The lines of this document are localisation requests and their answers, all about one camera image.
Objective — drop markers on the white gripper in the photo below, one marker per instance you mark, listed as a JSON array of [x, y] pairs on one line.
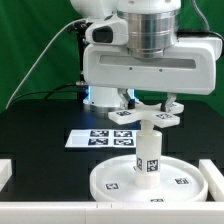
[[188, 67]]

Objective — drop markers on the white cross-shaped table base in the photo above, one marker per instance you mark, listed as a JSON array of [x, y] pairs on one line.
[[151, 113]]

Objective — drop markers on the white round table top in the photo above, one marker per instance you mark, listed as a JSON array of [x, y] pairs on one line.
[[176, 181]]

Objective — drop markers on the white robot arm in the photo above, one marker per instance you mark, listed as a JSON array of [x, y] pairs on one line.
[[137, 44]]

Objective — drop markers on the white marker sheet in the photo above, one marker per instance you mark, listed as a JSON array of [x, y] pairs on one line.
[[99, 138]]

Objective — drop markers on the white right barrier block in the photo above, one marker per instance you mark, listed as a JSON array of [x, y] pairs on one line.
[[214, 178]]

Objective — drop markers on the white barrier block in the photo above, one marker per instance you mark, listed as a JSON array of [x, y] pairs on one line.
[[214, 178], [5, 172]]

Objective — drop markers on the white left barrier block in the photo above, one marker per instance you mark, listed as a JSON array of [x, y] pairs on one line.
[[5, 172]]

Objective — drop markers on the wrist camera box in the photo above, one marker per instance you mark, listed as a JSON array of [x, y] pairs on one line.
[[112, 31]]

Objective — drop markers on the black camera on stand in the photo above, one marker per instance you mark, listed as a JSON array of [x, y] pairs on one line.
[[79, 27]]

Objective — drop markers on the white front barrier rail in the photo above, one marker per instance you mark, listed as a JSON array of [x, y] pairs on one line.
[[111, 213]]

